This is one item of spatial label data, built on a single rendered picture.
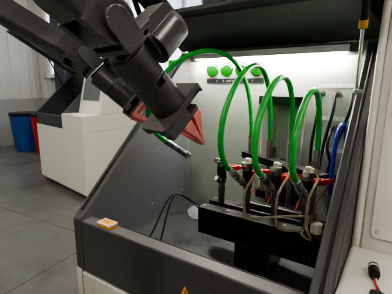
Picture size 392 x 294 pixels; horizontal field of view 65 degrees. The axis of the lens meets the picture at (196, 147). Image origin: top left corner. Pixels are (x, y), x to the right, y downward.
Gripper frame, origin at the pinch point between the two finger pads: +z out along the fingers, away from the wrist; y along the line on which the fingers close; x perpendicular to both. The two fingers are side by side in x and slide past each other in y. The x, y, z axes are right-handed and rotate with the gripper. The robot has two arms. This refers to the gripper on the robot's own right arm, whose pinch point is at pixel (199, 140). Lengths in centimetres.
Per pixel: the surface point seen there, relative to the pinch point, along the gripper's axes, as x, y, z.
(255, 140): -0.7, 9.6, 12.0
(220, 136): 6.9, 7.9, 10.0
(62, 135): 343, 28, 95
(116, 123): 295, 73, 119
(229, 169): 7.7, 4.9, 18.9
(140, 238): 22.4, -19.4, 20.0
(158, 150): 51, 9, 28
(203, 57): 46, 46, 17
